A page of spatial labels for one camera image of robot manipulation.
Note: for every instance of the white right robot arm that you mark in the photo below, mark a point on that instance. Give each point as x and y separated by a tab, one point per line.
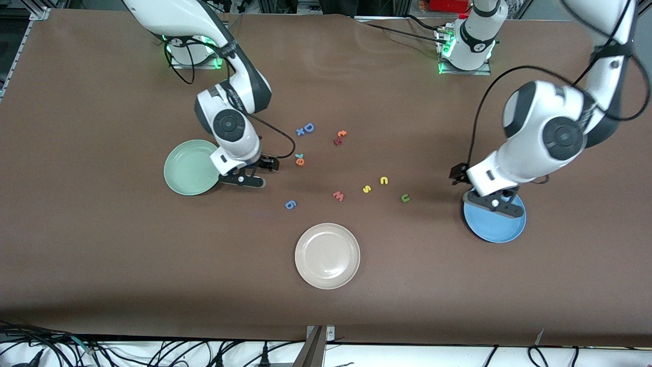
178	15

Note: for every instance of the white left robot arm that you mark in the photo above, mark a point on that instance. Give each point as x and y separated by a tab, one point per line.
524	153

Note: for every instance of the blue plate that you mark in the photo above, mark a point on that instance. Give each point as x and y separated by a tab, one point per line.
499	229

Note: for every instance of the blue letter g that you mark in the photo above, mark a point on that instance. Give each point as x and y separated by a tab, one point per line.
290	205

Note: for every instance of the blue letter D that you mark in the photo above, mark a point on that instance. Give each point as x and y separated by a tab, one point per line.
308	127

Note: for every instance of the pink letter w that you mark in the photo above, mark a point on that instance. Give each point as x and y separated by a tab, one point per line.
338	196

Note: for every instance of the green plate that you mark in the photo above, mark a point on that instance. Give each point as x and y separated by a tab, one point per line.
186	171

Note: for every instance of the beige plate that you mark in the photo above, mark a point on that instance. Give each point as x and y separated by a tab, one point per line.
327	256

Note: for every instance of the white paper scrap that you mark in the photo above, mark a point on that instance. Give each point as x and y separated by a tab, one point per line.
540	337

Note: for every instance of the red box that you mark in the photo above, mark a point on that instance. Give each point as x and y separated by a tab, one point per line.
448	5

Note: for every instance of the brown table mat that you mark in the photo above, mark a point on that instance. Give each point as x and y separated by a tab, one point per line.
102	255

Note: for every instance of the grey aluminium beam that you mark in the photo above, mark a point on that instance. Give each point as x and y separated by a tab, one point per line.
311	351

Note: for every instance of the black power plug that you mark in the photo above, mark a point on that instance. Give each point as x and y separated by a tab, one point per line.
264	357

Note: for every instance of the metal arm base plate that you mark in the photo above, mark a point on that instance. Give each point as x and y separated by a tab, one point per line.
473	73
193	66

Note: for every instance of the small metal bracket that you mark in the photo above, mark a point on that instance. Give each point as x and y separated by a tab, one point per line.
330	334

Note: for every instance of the aluminium frame rail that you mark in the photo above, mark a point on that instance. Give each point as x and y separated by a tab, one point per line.
41	12

